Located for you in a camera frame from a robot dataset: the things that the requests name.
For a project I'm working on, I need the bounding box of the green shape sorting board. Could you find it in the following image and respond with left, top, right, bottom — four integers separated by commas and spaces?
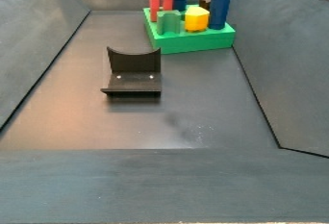
143, 8, 235, 54

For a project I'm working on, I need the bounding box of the black curved holder stand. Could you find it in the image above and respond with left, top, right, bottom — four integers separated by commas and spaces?
100, 47, 161, 95

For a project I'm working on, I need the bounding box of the green notched block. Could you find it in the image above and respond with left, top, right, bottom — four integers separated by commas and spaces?
156, 10, 180, 35

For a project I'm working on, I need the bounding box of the yellow rounded block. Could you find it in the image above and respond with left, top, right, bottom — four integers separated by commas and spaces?
184, 6, 209, 32

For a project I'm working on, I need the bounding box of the brown star block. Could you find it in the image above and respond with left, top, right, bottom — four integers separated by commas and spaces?
199, 0, 211, 10

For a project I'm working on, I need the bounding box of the blue cylinder block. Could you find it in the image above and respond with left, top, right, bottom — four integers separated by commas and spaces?
173, 0, 185, 12

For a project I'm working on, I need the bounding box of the blue hexagonal prism block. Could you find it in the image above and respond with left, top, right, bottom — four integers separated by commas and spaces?
208, 0, 229, 30

